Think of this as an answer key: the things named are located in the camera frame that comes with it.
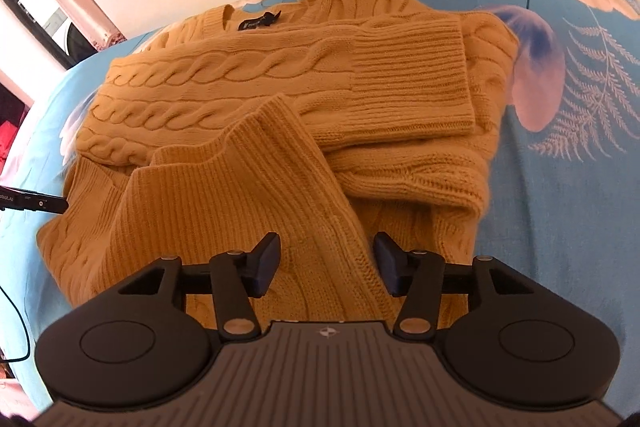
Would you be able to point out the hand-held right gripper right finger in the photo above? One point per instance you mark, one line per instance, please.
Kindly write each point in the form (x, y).
(387, 267)

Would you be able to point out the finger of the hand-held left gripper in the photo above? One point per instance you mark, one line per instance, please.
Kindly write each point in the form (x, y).
(35, 202)

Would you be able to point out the blue floral bed sheet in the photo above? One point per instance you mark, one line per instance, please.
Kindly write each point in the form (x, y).
(550, 207)

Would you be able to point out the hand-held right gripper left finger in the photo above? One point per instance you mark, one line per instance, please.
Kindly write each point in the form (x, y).
(267, 264)

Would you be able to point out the red cloth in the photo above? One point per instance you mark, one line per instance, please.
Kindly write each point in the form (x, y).
(6, 139)

